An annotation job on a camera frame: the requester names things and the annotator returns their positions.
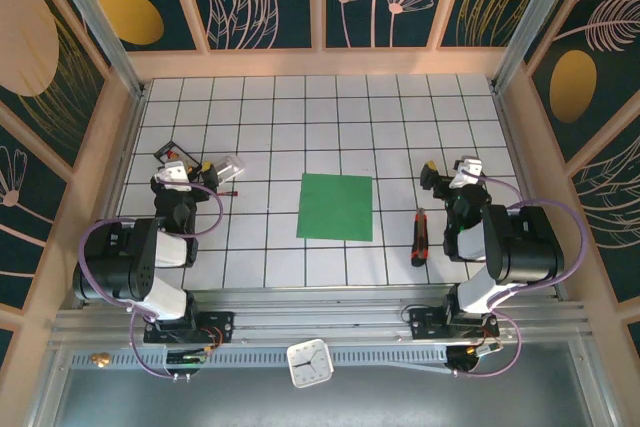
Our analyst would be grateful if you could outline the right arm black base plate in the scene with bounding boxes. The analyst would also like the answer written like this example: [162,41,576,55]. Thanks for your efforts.
[408,305,500,341]

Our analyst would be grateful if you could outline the white square clock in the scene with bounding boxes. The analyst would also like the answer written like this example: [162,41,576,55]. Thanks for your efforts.
[285,338,335,389]

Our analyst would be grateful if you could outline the aluminium frame post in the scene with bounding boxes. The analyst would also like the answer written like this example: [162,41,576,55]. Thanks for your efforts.
[39,0,150,101]
[489,0,586,94]

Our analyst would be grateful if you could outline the aluminium mounting rail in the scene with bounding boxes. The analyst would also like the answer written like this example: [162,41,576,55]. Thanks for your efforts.
[49,284,594,348]

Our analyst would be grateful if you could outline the black yellow battery pack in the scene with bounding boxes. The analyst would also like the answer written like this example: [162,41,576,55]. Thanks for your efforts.
[153,139,201,173]

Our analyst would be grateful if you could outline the aluminium table side rail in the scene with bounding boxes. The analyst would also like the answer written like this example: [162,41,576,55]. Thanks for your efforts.
[492,84,571,298]
[79,84,149,308]

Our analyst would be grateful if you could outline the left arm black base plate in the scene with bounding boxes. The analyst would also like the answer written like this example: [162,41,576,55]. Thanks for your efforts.
[143,310,236,344]

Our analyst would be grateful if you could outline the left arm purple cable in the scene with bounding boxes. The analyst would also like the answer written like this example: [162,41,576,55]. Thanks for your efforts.
[79,181,225,379]

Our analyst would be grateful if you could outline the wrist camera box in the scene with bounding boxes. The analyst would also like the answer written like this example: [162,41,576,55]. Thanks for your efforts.
[452,156,485,189]
[151,158,195,193]

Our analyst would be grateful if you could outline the grey slotted cable duct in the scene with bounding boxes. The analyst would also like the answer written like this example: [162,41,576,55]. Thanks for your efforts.
[67,344,451,373]

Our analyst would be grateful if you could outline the grey metal panel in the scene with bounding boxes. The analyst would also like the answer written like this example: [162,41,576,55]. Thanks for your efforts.
[29,341,619,427]

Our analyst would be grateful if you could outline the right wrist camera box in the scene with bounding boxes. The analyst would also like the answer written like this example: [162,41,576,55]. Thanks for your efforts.
[452,156,485,189]

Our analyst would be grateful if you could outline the green paper sheet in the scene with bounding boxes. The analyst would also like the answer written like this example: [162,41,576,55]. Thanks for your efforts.
[295,172,374,242]

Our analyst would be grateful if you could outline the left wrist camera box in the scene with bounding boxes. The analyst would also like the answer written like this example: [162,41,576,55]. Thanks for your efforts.
[151,158,195,193]

